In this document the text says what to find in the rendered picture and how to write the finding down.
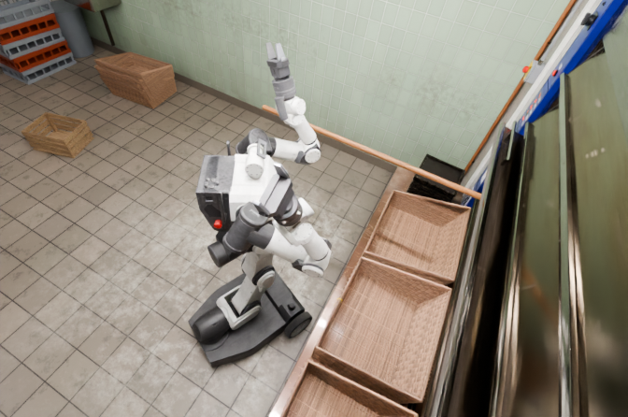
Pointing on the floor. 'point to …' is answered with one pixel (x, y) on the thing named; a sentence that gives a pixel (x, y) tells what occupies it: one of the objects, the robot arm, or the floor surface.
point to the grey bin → (73, 28)
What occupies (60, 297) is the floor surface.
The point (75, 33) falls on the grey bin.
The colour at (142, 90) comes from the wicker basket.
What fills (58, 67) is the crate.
